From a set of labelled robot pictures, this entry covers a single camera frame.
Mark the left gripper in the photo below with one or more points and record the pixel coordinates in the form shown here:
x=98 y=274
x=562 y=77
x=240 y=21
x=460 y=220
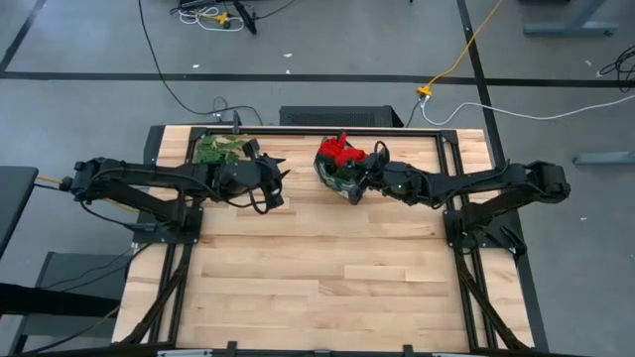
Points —
x=265 y=178

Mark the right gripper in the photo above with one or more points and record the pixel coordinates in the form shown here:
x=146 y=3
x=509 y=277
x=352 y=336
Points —
x=377 y=173

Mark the red black gardening gloves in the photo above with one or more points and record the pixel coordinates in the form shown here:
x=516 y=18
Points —
x=340 y=151

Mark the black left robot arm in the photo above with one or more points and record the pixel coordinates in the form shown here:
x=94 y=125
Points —
x=149 y=173

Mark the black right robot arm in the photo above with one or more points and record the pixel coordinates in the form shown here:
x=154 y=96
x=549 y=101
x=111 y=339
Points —
x=471 y=186

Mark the beige green gardening bag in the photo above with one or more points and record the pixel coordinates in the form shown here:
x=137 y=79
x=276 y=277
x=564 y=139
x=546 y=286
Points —
x=332 y=178

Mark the black computer case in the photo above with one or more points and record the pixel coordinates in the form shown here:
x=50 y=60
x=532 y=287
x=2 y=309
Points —
x=340 y=116

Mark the green plant in white pot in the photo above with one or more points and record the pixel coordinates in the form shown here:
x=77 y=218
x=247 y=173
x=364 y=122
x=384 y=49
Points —
x=218 y=149

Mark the yellow plug connector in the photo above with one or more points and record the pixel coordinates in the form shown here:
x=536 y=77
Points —
x=424 y=90

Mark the black tripod leg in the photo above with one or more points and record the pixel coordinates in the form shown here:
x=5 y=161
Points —
x=245 y=17

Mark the grey floor foot bar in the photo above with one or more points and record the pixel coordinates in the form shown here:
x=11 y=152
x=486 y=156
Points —
x=602 y=158

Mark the grey shelf cart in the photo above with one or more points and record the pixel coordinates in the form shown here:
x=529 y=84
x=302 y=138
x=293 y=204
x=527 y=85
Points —
x=64 y=277

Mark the grey desk leg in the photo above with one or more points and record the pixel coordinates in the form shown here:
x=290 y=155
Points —
x=570 y=27

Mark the black side table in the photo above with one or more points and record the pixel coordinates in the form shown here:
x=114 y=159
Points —
x=15 y=198

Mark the black aluminium table frame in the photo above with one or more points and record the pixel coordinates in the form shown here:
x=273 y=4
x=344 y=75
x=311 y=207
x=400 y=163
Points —
x=322 y=131

